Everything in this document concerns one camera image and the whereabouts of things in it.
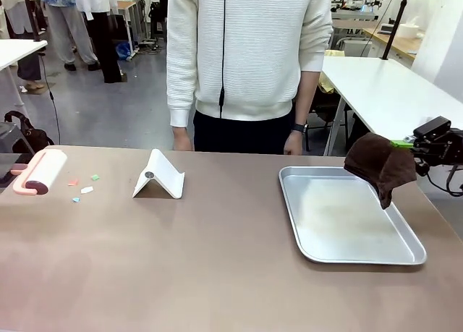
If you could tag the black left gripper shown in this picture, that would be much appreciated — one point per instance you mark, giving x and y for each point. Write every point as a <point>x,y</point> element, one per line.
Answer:
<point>11,162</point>

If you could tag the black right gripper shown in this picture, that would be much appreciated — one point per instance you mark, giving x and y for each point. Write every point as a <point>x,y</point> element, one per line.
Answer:
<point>443,147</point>

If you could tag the pink white lint roller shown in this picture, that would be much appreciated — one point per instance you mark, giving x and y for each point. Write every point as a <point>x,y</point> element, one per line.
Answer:
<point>47,169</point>

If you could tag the dark brown cloth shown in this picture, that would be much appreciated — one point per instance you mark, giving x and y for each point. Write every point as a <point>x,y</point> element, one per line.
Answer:
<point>380,162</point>

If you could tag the person's bare left forearm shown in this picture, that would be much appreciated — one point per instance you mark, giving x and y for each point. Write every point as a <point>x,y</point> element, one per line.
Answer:
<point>306,97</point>

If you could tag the person's left hand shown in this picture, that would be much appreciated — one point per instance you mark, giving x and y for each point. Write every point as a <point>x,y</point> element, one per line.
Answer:
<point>293,144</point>

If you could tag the person's right hand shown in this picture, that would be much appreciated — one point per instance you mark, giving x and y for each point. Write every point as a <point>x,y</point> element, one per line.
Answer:
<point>182,140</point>

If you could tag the grey chair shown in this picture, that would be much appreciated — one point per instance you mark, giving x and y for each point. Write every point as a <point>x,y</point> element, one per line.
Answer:
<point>12,138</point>

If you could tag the black bag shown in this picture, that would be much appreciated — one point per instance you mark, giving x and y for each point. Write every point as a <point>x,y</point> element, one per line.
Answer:
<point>34,136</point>

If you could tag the large white table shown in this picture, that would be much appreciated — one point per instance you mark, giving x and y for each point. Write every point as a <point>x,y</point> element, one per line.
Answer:
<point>390,86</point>

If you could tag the red paper scrap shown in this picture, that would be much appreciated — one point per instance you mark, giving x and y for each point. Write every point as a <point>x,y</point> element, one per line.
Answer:
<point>73,182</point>

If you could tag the white paper scrap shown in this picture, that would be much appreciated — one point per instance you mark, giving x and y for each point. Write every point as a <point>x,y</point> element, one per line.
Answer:
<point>87,190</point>

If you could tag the green paper scrap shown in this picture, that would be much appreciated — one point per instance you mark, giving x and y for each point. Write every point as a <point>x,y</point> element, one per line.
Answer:
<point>95,177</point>

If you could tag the wooden workbench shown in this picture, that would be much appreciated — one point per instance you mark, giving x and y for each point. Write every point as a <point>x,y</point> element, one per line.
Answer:
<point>394,39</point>

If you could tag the white container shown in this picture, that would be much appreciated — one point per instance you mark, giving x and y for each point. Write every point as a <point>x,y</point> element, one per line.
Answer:
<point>409,30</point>

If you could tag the yellow cloth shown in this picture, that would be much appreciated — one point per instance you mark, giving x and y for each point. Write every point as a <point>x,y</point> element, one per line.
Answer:
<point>329,71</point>

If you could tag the silver metal tray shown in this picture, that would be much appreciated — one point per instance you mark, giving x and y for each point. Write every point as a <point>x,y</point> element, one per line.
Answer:
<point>347,220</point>

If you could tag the white side table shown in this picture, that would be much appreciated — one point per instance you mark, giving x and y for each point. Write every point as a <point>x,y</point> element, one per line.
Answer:
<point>18,51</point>

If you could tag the black pole stand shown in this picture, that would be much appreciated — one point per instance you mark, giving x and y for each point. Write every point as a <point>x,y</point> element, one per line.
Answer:
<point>32,13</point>
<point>396,24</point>

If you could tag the black wristwatch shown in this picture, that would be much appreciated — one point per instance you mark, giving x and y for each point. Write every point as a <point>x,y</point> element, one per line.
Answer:
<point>299,128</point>

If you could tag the bystander in beige clothes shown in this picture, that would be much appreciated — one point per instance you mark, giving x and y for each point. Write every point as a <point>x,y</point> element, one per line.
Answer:
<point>21,24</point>

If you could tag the bystander in floral shirt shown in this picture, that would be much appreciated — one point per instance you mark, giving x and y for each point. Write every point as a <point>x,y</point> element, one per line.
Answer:
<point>65,24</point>

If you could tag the white folding stand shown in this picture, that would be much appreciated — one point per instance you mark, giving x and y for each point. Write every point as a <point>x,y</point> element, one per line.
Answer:
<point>162,173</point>

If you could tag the bystander in black trousers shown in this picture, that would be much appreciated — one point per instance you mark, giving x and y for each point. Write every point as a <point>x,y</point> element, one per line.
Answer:
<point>105,39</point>

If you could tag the blue plastic bag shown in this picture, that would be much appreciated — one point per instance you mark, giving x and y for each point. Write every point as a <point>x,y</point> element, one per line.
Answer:
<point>123,51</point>

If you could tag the person in white sweater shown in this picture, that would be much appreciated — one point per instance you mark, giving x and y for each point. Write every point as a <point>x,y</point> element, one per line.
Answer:
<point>249,50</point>

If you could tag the wooden desk with metal legs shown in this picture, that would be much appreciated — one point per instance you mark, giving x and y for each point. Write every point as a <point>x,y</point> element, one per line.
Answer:
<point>128,10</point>

